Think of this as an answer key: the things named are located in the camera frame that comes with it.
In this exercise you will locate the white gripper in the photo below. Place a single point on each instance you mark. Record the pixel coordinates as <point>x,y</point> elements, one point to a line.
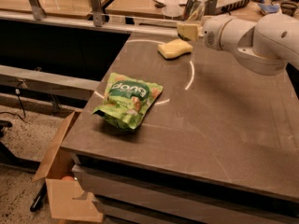
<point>212,34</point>

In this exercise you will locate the silver redbull can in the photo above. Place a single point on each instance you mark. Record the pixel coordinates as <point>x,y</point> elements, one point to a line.
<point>194,10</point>

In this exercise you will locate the yellow sponge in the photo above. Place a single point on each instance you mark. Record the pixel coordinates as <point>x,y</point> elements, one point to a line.
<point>174,49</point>

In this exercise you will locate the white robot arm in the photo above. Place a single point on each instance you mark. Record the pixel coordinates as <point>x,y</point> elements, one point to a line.
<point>265,47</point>

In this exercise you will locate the white face mask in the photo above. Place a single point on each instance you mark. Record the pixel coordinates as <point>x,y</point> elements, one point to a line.
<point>172,11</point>

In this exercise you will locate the white power strip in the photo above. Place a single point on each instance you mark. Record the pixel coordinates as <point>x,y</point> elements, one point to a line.
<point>230,5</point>

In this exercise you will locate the blue white cloth item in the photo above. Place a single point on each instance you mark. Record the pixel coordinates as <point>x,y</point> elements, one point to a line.
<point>268,9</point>

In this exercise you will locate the green chip bag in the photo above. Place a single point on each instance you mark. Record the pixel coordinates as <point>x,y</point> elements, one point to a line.
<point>127,100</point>

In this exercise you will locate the small black mesh cup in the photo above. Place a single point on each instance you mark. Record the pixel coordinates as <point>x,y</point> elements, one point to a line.
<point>288,8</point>

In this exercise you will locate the grey drawer front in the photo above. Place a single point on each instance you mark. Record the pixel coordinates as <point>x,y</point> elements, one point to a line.
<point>145,203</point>

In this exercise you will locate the orange ball in box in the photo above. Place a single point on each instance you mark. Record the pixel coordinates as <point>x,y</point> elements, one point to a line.
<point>68,178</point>

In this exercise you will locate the cardboard box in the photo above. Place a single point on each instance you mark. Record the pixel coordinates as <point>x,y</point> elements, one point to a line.
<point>67,199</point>

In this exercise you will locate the right metal bracket post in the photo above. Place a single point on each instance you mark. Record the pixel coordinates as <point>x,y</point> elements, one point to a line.
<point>211,7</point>

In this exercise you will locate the metal bracket post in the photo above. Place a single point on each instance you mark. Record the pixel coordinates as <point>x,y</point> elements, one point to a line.
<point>211,7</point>
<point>37,10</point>
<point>96,6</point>

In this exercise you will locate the middle metal bracket post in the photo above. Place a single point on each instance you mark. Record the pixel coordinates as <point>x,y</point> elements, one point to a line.
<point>96,6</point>

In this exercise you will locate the left metal bracket post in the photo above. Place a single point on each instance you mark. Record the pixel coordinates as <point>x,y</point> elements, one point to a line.
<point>37,10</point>

